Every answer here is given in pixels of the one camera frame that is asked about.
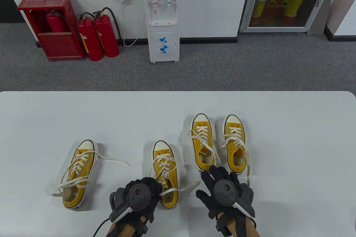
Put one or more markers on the person's right hand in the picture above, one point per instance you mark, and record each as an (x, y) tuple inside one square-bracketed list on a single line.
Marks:
[(219, 173)]

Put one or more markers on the person's left hand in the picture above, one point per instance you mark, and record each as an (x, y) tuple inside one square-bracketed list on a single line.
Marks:
[(155, 192)]

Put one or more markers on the person's right forearm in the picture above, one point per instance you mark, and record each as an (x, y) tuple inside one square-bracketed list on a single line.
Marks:
[(230, 226)]

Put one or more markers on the black hand controller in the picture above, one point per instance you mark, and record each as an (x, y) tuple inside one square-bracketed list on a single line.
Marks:
[(140, 196), (225, 192)]

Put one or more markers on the white water dispenser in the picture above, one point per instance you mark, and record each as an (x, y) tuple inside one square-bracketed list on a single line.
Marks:
[(164, 50)]

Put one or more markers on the red fire extinguisher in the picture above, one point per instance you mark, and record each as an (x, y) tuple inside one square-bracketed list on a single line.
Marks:
[(107, 37), (55, 24), (90, 39)]

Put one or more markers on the red extinguisher cabinet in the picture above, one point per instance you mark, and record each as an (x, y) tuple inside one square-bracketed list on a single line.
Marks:
[(59, 45)]

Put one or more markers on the glass fire hydrant cabinet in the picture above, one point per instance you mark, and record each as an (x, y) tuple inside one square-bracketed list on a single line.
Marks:
[(289, 0)]

